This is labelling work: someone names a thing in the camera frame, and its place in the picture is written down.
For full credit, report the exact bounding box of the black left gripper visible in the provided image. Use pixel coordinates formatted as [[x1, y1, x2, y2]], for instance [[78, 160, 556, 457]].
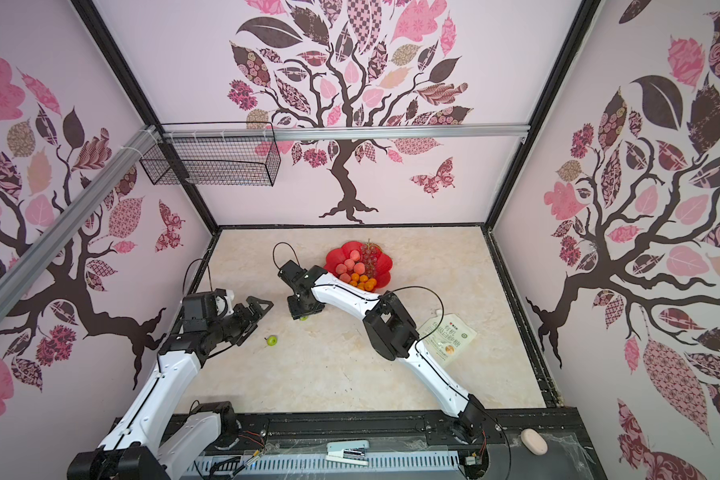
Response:
[[208, 296, 274, 346]]

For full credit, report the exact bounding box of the red flower fruit bowl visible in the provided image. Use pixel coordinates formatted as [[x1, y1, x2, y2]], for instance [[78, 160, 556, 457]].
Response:
[[323, 241, 394, 292]]

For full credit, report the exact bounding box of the purple fake grape bunch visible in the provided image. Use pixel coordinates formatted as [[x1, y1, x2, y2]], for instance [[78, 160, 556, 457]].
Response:
[[360, 242, 381, 278]]

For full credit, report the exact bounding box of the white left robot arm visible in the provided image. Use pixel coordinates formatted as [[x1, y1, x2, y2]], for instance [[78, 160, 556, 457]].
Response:
[[67, 289, 274, 479]]

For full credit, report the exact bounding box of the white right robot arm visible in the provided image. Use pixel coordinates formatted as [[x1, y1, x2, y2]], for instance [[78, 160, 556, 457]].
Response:
[[278, 261, 488, 444]]

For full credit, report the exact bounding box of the green white food pouch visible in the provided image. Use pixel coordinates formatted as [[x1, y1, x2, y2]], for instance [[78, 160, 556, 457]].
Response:
[[418, 310, 478, 367]]

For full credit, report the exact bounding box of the black base platform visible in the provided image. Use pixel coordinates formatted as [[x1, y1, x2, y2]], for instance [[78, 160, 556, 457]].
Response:
[[86, 406, 608, 480]]

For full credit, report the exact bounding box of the black wire basket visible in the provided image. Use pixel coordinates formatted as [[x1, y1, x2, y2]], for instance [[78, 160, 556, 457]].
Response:
[[140, 120, 281, 187]]

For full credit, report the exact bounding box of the aluminium rail bar back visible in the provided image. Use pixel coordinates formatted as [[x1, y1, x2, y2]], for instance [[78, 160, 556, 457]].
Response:
[[162, 122, 530, 141]]

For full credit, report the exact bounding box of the aluminium rail bar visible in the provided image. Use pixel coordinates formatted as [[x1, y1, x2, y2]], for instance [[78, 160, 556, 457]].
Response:
[[162, 122, 530, 141], [0, 125, 159, 323]]

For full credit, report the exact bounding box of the white slotted cable duct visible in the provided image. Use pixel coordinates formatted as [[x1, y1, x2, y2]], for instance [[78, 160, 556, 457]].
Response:
[[182, 451, 464, 479]]

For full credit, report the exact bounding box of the aluminium rail bar left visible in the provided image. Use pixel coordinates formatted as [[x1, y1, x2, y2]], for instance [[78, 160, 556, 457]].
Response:
[[0, 125, 159, 323]]

